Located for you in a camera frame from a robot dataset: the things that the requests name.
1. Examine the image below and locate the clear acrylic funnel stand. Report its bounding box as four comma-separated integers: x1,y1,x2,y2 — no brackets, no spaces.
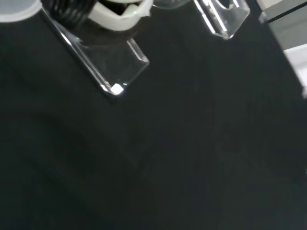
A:
42,0,251,98

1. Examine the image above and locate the black bench cloth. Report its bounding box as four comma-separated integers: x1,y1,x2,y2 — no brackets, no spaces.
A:
0,0,307,230

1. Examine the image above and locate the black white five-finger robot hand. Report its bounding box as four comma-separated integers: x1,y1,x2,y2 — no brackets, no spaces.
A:
40,0,154,31

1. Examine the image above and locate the translucent plastic funnel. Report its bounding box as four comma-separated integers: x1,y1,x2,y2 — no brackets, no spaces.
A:
0,0,42,23

